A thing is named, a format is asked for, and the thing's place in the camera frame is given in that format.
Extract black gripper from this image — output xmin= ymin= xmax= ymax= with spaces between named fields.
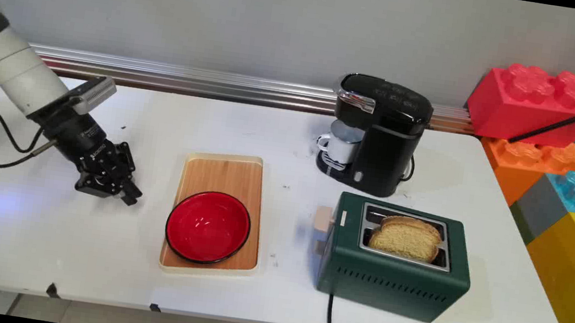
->
xmin=19 ymin=93 xmax=154 ymax=208

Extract beige toaster lever knob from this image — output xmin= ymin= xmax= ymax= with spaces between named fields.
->
xmin=313 ymin=205 xmax=337 ymax=234

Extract red bowl with black rim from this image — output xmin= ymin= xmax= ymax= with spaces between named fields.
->
xmin=161 ymin=186 xmax=256 ymax=270

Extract wooden tray with cream rim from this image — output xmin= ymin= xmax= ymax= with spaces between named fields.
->
xmin=158 ymin=146 xmax=273 ymax=283

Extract white enamel mug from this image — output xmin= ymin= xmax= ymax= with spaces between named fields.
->
xmin=314 ymin=118 xmax=366 ymax=168

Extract black coffee machine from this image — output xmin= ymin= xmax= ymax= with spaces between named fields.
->
xmin=312 ymin=69 xmax=438 ymax=203

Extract dark green toaster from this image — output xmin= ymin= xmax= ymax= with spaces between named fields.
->
xmin=312 ymin=189 xmax=481 ymax=323

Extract low toast bread slice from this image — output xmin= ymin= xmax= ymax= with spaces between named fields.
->
xmin=366 ymin=220 xmax=443 ymax=266

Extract tall toast bread slice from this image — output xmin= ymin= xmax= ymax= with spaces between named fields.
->
xmin=379 ymin=213 xmax=445 ymax=245

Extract orange toy brick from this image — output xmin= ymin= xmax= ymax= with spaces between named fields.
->
xmin=474 ymin=132 xmax=575 ymax=215

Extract large red toy brick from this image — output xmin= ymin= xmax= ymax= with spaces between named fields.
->
xmin=462 ymin=58 xmax=575 ymax=150

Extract grey toy brick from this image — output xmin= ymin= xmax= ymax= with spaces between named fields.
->
xmin=505 ymin=170 xmax=575 ymax=250

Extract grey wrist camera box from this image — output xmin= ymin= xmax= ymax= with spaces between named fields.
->
xmin=66 ymin=72 xmax=119 ymax=120

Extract horizontal aluminium rail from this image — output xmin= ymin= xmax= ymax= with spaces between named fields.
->
xmin=25 ymin=43 xmax=575 ymax=149

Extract black coffee machine cable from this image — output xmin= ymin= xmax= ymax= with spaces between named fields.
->
xmin=400 ymin=154 xmax=417 ymax=184

